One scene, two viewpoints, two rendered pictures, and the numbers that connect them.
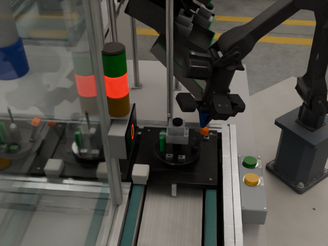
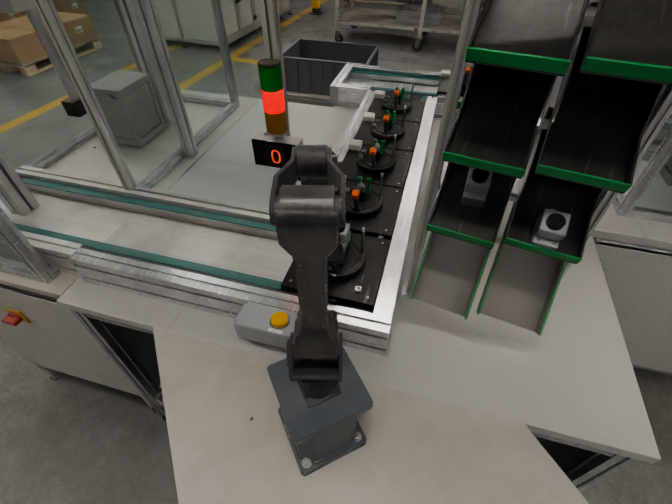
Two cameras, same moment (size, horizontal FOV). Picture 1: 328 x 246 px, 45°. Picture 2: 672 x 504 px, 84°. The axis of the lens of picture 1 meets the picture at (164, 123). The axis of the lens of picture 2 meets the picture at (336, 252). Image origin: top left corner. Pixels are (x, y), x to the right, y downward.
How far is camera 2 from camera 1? 122 cm
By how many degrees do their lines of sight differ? 70
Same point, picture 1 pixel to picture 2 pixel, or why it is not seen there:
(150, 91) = not seen: hidden behind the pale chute
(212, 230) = (235, 276)
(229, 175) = (294, 301)
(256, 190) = (263, 321)
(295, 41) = not seen: outside the picture
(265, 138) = (401, 408)
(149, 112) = not seen: hidden behind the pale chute
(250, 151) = (372, 376)
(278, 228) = (240, 364)
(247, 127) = (430, 389)
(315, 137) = (281, 374)
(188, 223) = (260, 270)
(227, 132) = (376, 322)
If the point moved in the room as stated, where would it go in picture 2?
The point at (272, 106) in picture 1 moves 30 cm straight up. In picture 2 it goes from (496, 458) to (558, 394)
